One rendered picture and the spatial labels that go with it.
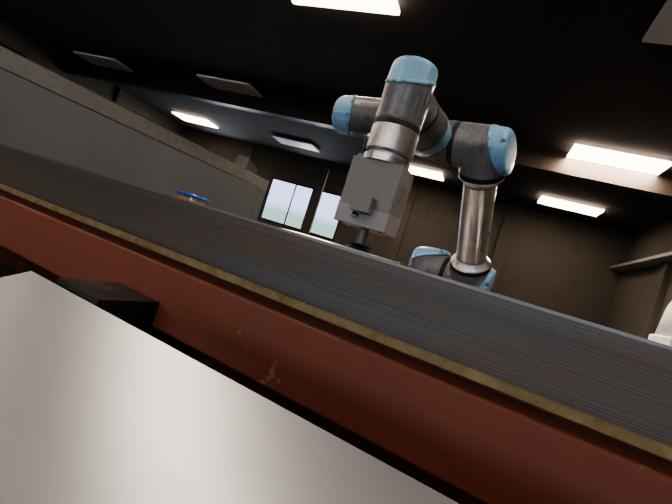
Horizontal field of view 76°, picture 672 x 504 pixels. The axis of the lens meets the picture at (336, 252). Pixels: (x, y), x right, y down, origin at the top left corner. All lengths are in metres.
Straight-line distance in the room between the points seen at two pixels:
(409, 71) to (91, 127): 0.84
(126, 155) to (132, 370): 1.17
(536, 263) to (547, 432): 11.50
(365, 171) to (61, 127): 0.80
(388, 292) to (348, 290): 0.03
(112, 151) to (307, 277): 1.07
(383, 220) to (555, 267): 11.20
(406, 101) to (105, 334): 0.56
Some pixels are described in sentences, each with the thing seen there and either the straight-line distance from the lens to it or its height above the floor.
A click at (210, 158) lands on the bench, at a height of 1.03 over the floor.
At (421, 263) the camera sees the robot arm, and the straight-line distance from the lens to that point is 1.36.
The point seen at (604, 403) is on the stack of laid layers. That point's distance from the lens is 0.24.
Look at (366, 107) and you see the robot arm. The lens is 0.82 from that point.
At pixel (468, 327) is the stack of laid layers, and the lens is 0.24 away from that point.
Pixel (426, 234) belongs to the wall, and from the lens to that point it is 11.79.
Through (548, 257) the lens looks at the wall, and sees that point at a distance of 11.78.
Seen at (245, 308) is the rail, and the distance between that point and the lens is 0.30.
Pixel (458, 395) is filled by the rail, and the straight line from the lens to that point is 0.24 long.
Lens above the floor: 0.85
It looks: level
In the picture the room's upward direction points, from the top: 18 degrees clockwise
